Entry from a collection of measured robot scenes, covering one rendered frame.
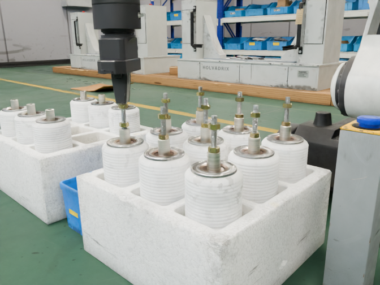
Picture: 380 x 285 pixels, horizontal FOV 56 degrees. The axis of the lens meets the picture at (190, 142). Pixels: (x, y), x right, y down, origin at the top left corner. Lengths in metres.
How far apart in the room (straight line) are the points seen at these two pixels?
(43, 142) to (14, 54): 6.18
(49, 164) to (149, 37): 3.18
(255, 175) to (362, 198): 0.18
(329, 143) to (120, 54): 0.62
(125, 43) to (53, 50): 6.75
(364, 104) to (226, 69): 2.38
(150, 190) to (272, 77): 2.35
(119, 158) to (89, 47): 4.49
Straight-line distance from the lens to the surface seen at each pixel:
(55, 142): 0.98
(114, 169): 0.72
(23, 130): 1.09
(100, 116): 1.19
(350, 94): 0.86
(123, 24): 0.68
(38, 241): 0.94
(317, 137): 1.05
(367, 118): 0.64
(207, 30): 3.52
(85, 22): 5.21
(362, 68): 0.87
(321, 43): 2.79
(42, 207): 1.00
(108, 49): 0.68
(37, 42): 7.30
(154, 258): 0.65
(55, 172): 0.96
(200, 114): 0.89
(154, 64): 4.06
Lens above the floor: 0.46
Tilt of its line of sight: 16 degrees down
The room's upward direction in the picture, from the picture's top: 1 degrees counter-clockwise
